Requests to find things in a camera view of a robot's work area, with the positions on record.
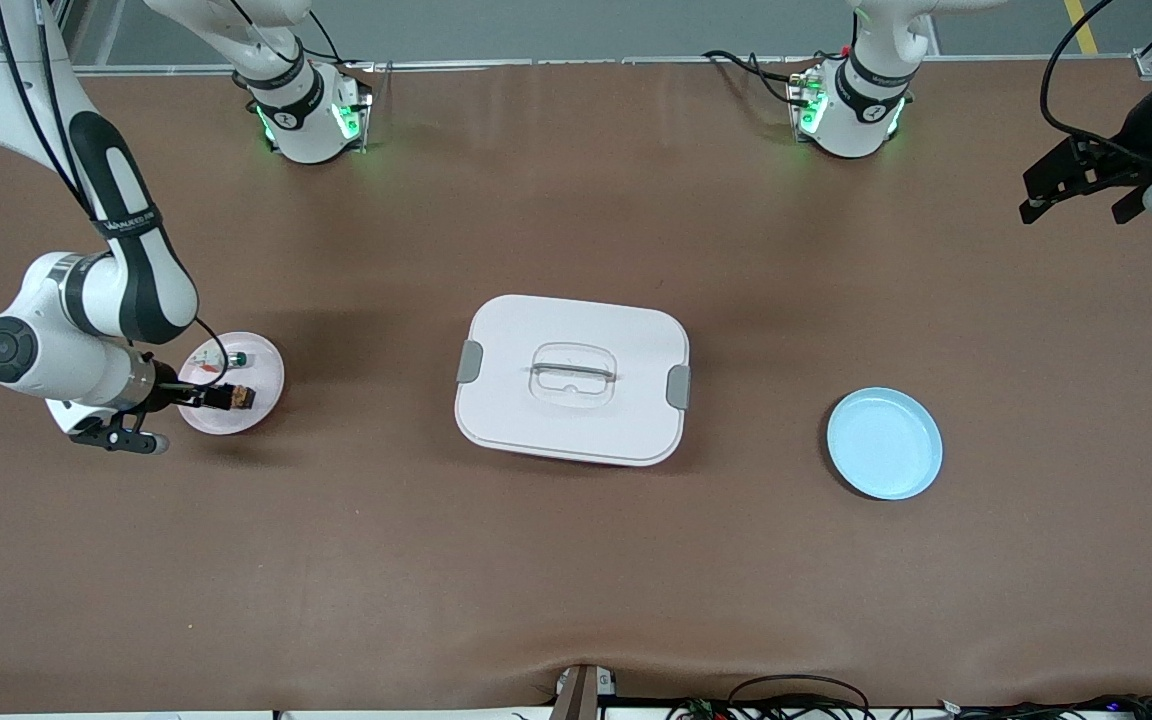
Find white lidded storage box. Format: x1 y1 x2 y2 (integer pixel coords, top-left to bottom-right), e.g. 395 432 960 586
454 294 692 468

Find pink round plate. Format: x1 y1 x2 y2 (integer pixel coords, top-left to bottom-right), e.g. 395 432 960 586
177 331 287 436

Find light blue round plate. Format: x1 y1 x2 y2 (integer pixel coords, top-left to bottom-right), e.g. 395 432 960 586
826 387 944 501

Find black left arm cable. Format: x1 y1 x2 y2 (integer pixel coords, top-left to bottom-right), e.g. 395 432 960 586
1039 0 1152 166

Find black left base cable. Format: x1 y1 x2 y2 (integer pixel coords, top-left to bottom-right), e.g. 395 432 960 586
702 48 842 109

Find black base cable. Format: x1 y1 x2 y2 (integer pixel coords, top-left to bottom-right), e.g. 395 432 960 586
702 48 842 109
276 8 377 76

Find black right base cable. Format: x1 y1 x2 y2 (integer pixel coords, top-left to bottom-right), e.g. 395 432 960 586
276 8 377 76

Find brown camera mount bar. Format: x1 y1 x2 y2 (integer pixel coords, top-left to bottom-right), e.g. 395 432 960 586
551 663 619 720

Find black cable bundle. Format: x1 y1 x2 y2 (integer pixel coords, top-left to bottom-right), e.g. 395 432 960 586
936 693 1152 720

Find black cable loop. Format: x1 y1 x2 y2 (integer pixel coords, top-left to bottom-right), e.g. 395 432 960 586
666 675 877 720

